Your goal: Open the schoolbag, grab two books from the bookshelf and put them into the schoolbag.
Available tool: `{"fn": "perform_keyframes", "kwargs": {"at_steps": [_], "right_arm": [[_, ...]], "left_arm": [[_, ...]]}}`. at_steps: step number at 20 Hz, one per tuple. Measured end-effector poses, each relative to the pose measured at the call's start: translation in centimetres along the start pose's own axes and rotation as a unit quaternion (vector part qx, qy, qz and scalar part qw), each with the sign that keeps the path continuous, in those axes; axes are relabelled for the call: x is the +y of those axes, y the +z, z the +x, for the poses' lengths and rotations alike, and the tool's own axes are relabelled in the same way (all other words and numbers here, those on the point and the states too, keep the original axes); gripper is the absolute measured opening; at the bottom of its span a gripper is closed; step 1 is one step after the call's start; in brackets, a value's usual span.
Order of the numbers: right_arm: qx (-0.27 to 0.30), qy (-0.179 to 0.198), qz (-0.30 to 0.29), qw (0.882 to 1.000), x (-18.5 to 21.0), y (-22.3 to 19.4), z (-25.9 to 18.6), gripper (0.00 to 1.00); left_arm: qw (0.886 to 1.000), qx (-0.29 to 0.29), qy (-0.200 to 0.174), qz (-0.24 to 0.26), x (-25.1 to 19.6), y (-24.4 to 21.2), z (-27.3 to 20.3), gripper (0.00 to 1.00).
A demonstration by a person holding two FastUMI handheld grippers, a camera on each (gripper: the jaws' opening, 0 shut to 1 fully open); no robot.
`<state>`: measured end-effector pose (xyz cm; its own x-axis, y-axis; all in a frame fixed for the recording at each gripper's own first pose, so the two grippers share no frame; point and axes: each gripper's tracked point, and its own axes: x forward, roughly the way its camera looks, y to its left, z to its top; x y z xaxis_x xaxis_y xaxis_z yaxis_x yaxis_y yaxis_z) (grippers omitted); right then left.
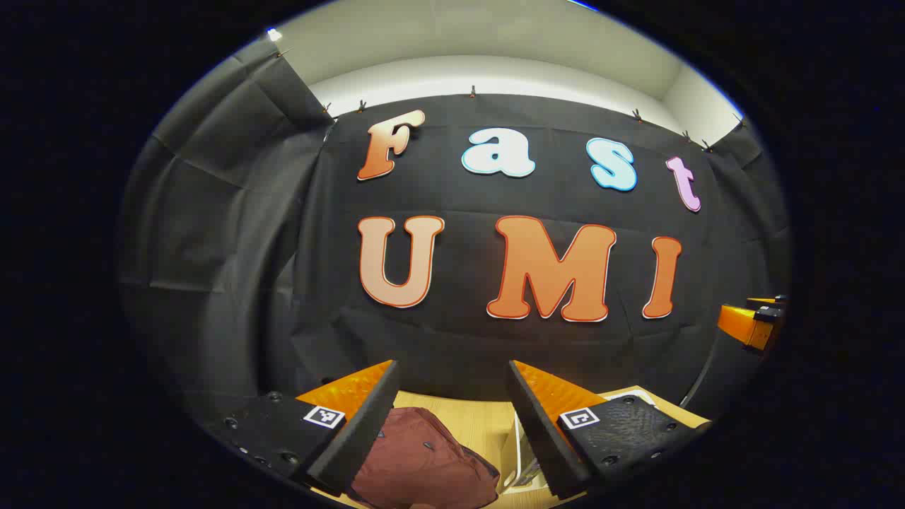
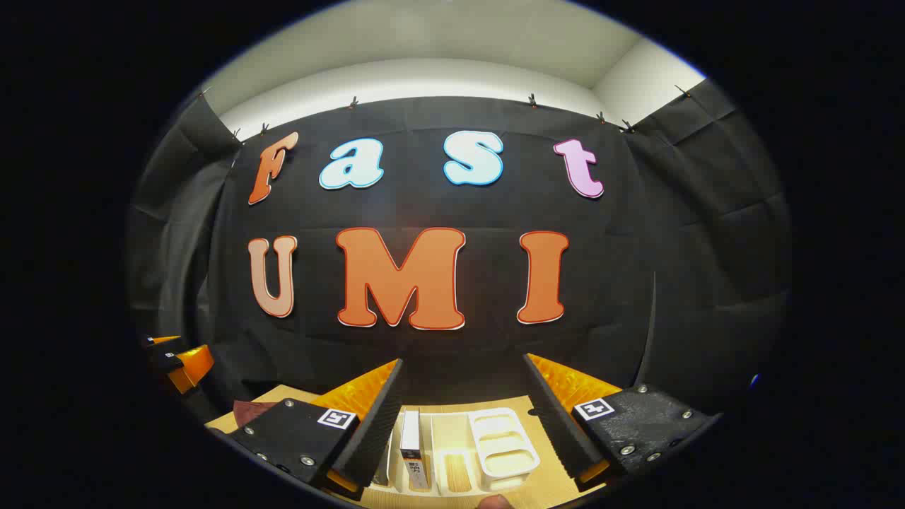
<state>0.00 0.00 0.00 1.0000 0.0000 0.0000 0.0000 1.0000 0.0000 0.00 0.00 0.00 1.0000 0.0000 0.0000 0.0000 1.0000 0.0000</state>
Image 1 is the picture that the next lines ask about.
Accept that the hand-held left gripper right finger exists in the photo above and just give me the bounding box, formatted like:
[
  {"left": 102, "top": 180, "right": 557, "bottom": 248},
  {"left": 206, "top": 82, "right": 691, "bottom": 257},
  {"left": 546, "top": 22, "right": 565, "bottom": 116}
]
[{"left": 506, "top": 359, "right": 711, "bottom": 501}]

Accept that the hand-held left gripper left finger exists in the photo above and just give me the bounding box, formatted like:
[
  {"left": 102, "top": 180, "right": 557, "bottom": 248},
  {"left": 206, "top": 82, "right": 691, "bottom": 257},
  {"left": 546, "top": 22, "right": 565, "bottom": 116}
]
[{"left": 205, "top": 359, "right": 401, "bottom": 496}]

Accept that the white plastic bookshelf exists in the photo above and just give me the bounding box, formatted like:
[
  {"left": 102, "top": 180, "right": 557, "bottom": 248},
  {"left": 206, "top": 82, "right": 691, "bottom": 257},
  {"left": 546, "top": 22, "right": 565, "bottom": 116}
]
[{"left": 498, "top": 387, "right": 658, "bottom": 496}]

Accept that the maroon schoolbag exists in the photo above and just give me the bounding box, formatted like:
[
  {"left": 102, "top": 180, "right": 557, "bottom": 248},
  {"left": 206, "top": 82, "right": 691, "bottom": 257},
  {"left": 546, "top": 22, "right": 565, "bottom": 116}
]
[{"left": 346, "top": 406, "right": 501, "bottom": 509}]

